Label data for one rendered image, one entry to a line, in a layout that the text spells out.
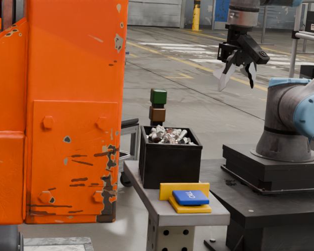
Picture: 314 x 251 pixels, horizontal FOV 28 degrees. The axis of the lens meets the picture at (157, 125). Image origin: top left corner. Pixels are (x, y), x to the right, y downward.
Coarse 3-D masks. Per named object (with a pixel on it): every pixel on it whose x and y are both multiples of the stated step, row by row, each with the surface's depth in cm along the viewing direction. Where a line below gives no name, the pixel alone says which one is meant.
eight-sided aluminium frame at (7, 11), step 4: (4, 0) 131; (8, 0) 131; (24, 0) 132; (4, 4) 131; (8, 4) 131; (24, 4) 132; (4, 8) 131; (8, 8) 131; (24, 8) 132; (4, 12) 131; (8, 12) 131; (24, 12) 132; (4, 16) 131; (8, 16) 132; (24, 16) 132; (4, 20) 132; (8, 20) 132; (4, 24) 132; (8, 24) 132; (4, 28) 132
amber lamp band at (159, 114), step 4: (152, 108) 173; (156, 108) 173; (160, 108) 173; (164, 108) 173; (152, 112) 173; (156, 112) 173; (160, 112) 173; (164, 112) 173; (152, 116) 173; (156, 116) 173; (160, 116) 173; (164, 116) 174; (152, 120) 173; (156, 120) 173; (160, 120) 173; (164, 120) 174
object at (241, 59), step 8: (232, 32) 191; (240, 32) 188; (232, 40) 191; (224, 48) 191; (232, 48) 189; (240, 48) 188; (224, 56) 192; (240, 56) 189; (248, 56) 191; (240, 64) 190
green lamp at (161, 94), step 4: (152, 88) 174; (156, 88) 174; (152, 92) 173; (156, 92) 171; (160, 92) 172; (164, 92) 172; (152, 96) 172; (156, 96) 172; (160, 96) 172; (164, 96) 172; (152, 100) 172; (156, 100) 172; (160, 100) 172; (164, 100) 172; (160, 104) 173; (164, 104) 173
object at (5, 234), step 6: (0, 228) 134; (6, 228) 135; (12, 228) 136; (0, 234) 131; (6, 234) 132; (12, 234) 133; (18, 234) 137; (0, 240) 128; (6, 240) 129; (12, 240) 130; (18, 240) 135; (0, 246) 127; (6, 246) 128; (12, 246) 128; (18, 246) 129
